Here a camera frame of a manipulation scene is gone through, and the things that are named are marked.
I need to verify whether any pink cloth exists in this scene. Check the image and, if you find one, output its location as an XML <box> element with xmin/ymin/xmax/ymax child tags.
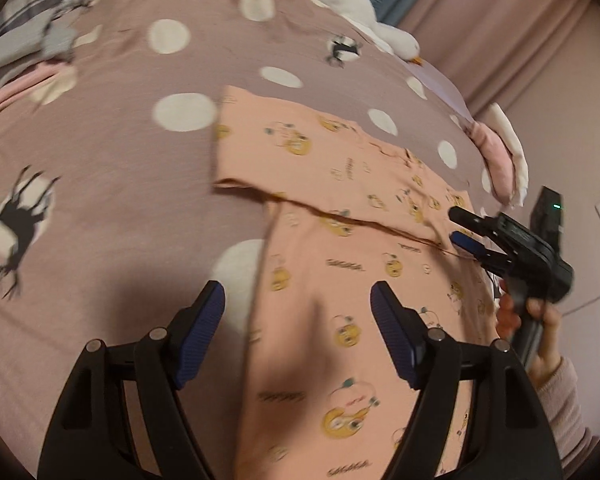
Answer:
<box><xmin>0</xmin><ymin>62</ymin><xmax>77</xmax><ymax>116</ymax></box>

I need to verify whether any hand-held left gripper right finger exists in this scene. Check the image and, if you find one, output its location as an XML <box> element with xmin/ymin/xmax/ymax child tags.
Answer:
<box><xmin>369</xmin><ymin>280</ymin><xmax>565</xmax><ymax>480</ymax></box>

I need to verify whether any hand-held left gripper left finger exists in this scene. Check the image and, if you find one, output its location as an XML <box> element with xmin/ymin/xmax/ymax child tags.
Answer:
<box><xmin>37</xmin><ymin>280</ymin><xmax>227</xmax><ymax>480</ymax></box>

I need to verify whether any pink curtain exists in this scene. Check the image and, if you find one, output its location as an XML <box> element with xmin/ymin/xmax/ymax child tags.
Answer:
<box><xmin>400</xmin><ymin>0</ymin><xmax>600</xmax><ymax>113</ymax></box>

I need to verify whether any plaid cloth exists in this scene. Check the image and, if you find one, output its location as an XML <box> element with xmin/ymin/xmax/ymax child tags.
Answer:
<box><xmin>0</xmin><ymin>0</ymin><xmax>117</xmax><ymax>77</ymax></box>

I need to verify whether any pink printed pajama garment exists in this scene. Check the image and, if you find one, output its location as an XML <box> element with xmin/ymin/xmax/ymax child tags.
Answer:
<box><xmin>211</xmin><ymin>85</ymin><xmax>501</xmax><ymax>480</ymax></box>

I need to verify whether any person's right forearm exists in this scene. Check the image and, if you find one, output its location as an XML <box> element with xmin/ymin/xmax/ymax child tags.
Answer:
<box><xmin>529</xmin><ymin>355</ymin><xmax>600</xmax><ymax>467</ymax></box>

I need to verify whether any pink white pillow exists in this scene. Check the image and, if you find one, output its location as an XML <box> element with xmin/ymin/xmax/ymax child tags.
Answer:
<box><xmin>484</xmin><ymin>102</ymin><xmax>531</xmax><ymax>207</ymax></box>

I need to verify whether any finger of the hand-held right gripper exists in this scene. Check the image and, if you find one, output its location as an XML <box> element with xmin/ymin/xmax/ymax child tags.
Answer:
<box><xmin>448</xmin><ymin>206</ymin><xmax>502</xmax><ymax>235</ymax></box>
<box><xmin>450</xmin><ymin>231</ymin><xmax>502</xmax><ymax>267</ymax></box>

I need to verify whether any mauve polka dot blanket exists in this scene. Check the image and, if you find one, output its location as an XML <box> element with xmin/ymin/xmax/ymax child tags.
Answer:
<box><xmin>0</xmin><ymin>0</ymin><xmax>508</xmax><ymax>480</ymax></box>

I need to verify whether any person's right hand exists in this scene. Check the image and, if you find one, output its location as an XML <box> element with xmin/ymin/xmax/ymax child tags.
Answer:
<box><xmin>495</xmin><ymin>282</ymin><xmax>565</xmax><ymax>387</ymax></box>

